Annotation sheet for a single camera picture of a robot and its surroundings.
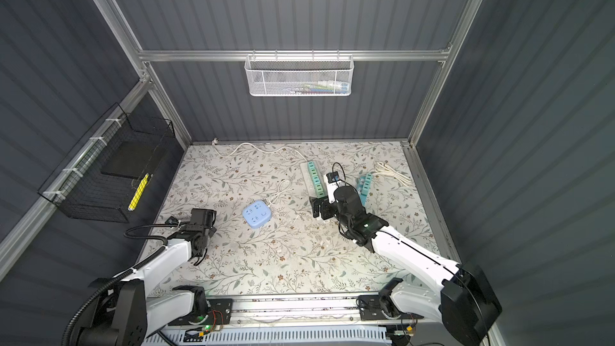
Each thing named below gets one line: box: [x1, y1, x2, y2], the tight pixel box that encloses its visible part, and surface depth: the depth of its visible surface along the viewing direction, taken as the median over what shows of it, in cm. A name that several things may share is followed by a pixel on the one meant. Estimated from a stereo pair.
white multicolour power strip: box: [299, 160, 328, 199], surface depth 102 cm
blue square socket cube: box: [241, 199, 272, 229], surface depth 95 cm
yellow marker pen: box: [127, 173, 150, 211], surface depth 71 cm
